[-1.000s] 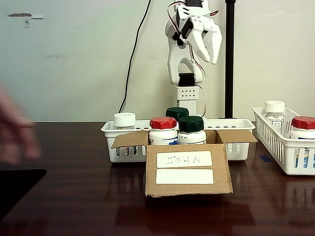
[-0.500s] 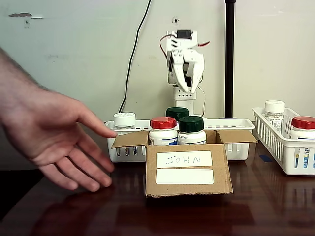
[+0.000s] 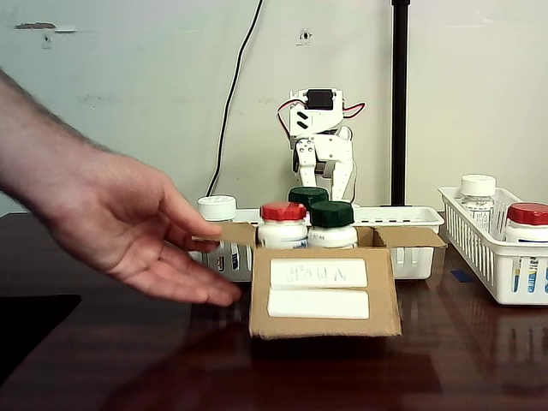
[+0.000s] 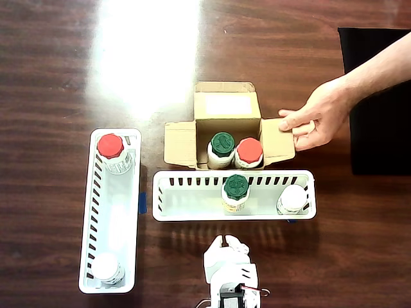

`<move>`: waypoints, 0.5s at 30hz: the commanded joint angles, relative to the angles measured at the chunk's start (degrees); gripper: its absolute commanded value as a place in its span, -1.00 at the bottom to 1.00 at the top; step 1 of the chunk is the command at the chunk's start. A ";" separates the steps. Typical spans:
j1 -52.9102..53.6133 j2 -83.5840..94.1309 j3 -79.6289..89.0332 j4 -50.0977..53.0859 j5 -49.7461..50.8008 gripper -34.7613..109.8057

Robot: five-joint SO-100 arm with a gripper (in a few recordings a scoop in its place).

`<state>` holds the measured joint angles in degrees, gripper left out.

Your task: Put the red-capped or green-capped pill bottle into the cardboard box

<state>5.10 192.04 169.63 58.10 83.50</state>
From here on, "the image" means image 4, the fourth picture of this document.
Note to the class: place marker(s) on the brown cardboard box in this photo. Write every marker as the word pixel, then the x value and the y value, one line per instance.
pixel 180 144

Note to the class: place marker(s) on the white plastic basket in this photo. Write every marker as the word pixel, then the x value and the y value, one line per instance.
pixel 192 202
pixel 110 224

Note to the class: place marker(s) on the white cap pill bottle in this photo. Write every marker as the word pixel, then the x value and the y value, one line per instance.
pixel 292 197
pixel 104 266

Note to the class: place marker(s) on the green cap pill bottle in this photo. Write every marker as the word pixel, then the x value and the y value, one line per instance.
pixel 236 186
pixel 222 144

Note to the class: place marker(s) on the red cap pill bottle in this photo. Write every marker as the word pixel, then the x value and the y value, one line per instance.
pixel 110 147
pixel 249 150

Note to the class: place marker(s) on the black cloth mat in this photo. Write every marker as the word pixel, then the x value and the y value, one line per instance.
pixel 382 134

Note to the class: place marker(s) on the bare person hand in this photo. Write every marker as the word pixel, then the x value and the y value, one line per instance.
pixel 321 118

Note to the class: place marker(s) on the bare person forearm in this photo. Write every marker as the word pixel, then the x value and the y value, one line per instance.
pixel 375 67

